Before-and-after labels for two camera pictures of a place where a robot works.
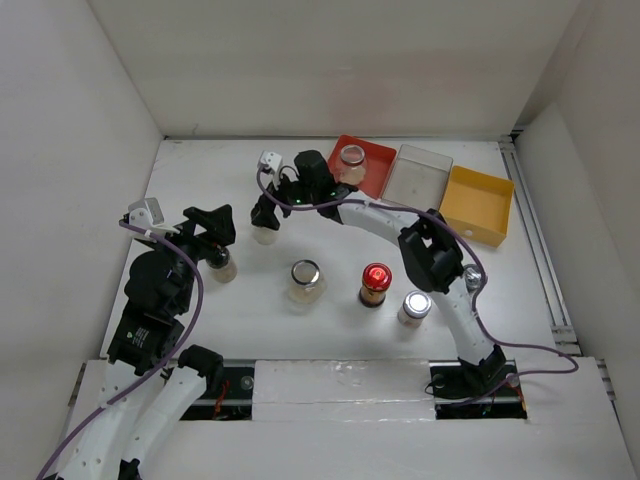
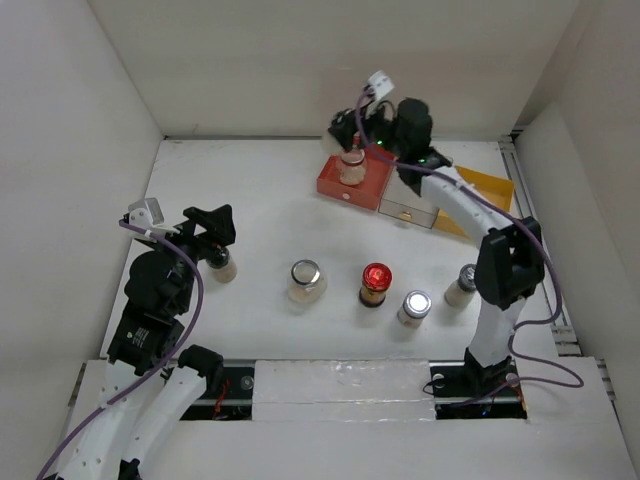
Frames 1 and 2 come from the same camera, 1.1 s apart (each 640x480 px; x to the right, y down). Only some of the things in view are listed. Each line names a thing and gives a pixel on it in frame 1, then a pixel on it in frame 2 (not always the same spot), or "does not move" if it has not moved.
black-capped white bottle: x=263 y=235 to x=342 y=131
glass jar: x=308 y=284 does not move
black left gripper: x=218 y=221 does not move
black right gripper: x=266 y=217 to x=377 y=110
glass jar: x=352 y=168 does not move
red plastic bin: x=378 y=162 does not move
